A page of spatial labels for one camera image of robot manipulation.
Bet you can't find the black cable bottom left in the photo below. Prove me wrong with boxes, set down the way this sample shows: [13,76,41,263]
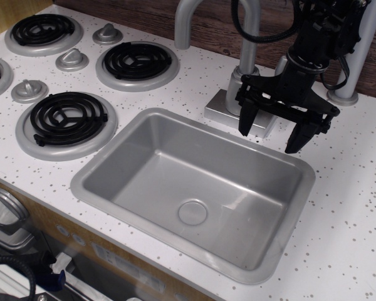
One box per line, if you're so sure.
[0,255,38,297]

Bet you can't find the grey support pole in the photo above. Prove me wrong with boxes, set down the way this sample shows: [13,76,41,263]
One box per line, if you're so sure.
[327,1,376,107]

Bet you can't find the grey stove knob middle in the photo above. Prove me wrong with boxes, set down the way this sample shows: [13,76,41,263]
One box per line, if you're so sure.
[55,48,89,72]

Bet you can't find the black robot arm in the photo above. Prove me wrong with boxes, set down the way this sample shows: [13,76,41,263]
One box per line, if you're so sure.
[231,1,369,154]

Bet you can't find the black braided cable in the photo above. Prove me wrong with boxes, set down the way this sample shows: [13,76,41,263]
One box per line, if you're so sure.
[231,0,305,43]

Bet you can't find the grey stove knob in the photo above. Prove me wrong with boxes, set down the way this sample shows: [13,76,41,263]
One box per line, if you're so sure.
[92,23,123,45]
[55,48,89,72]
[11,80,48,103]

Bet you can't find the back left stove burner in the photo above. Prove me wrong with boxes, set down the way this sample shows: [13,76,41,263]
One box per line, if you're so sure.
[4,14,83,57]

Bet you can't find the grey stove knob top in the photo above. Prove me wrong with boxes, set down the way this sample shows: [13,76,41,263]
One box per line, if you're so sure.
[92,23,123,45]

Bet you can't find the grey plastic sink basin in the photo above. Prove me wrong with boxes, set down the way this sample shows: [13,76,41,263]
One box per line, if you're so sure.
[70,108,316,285]

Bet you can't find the blue clamp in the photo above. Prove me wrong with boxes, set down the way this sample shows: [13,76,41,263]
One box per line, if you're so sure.
[39,254,66,292]

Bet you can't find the front right stove burner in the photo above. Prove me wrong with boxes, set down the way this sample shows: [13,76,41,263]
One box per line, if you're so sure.
[16,92,118,162]

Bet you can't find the silver oven door handle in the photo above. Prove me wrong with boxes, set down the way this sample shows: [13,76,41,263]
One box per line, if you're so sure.
[0,228,36,253]

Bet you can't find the silver oven dial knob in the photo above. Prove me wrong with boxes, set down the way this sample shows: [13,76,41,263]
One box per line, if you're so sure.
[0,188,29,234]

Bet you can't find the grey stove knob lower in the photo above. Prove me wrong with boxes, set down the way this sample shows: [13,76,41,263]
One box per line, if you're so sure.
[11,80,48,103]

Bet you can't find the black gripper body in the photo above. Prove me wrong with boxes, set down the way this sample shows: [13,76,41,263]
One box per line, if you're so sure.
[236,51,339,126]

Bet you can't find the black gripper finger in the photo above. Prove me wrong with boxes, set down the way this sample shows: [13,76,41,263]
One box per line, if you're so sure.
[239,98,259,136]
[285,122,320,154]

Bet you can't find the back right stove burner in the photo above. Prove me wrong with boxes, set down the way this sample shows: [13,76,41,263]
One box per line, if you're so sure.
[95,41,179,92]

